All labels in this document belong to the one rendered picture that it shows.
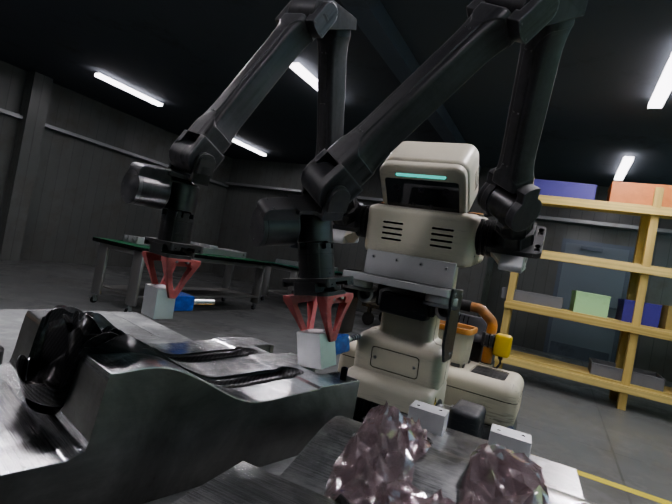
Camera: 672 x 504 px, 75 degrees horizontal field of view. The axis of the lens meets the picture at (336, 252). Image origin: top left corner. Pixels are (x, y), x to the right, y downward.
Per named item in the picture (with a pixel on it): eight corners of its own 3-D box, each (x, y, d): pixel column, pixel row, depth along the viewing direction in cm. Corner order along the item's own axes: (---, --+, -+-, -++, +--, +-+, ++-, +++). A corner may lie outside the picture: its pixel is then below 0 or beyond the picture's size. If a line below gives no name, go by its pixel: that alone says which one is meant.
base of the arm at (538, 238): (546, 231, 99) (491, 224, 105) (549, 205, 94) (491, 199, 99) (540, 259, 95) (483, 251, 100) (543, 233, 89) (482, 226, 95)
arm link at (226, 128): (342, 19, 87) (304, 18, 93) (330, -8, 83) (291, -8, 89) (210, 187, 77) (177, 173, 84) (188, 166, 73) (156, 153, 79)
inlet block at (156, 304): (204, 312, 89) (208, 286, 89) (218, 318, 86) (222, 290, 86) (140, 312, 79) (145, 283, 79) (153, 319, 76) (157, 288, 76)
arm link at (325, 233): (338, 204, 69) (320, 208, 74) (299, 203, 66) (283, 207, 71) (340, 247, 69) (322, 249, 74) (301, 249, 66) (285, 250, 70)
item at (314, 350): (349, 350, 79) (347, 320, 80) (372, 352, 76) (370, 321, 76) (297, 366, 69) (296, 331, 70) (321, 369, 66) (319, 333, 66)
